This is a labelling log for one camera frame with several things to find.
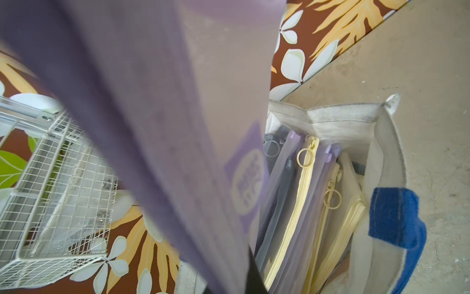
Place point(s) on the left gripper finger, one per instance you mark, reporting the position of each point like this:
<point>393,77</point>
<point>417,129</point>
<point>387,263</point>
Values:
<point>254,283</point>

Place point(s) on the grey mesh pouch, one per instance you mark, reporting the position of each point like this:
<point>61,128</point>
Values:
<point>279,149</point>

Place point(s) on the cream mesh pouch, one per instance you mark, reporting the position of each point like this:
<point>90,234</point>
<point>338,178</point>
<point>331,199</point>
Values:
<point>328,202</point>
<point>290,213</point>
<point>344,213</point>

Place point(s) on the white canvas tote bag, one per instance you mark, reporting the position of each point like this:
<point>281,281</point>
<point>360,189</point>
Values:
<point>217,177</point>

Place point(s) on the white wire basket left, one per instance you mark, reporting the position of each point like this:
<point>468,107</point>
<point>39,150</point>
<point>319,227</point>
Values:
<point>56,206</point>

